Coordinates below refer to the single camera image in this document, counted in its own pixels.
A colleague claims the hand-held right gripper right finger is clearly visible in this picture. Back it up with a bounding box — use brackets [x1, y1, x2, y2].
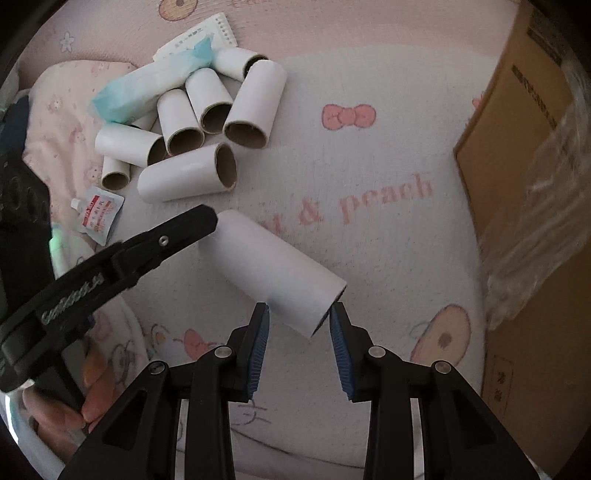
[328, 302, 541, 480]

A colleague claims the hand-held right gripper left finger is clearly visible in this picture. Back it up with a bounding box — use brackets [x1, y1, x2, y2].
[58, 302, 271, 480]

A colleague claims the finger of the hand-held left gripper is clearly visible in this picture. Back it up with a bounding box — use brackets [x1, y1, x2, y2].
[108, 205, 219, 289]

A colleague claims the pile of white tubes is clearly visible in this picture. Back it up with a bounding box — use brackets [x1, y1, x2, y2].
[95, 46, 288, 203]

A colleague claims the white cardboard tube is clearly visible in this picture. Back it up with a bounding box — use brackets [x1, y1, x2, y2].
[198, 210, 348, 341]

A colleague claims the brown cardboard box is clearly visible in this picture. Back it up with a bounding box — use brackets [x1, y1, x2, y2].
[453, 0, 591, 418]

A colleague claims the person's left hand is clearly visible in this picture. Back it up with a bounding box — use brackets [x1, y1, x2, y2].
[21, 344, 116, 437]

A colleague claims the red white spout sachet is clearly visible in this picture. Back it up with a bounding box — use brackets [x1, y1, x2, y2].
[70, 188, 125, 245]

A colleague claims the pink white printed bed mat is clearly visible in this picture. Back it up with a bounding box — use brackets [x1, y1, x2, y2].
[0, 0, 490, 467]

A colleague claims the blue white folded diaper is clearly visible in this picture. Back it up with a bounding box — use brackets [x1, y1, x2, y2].
[92, 39, 215, 125]

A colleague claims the pink floral pillow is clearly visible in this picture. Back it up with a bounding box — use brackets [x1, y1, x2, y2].
[11, 59, 153, 278]

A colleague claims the dark blue cloth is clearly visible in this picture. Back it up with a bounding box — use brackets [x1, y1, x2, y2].
[0, 97, 31, 158]

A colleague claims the white paper packet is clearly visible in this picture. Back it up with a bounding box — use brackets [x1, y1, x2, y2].
[153, 13, 238, 61]

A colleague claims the crumpled clear plastic tape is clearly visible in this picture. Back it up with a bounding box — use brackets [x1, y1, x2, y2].
[478, 60, 591, 330]

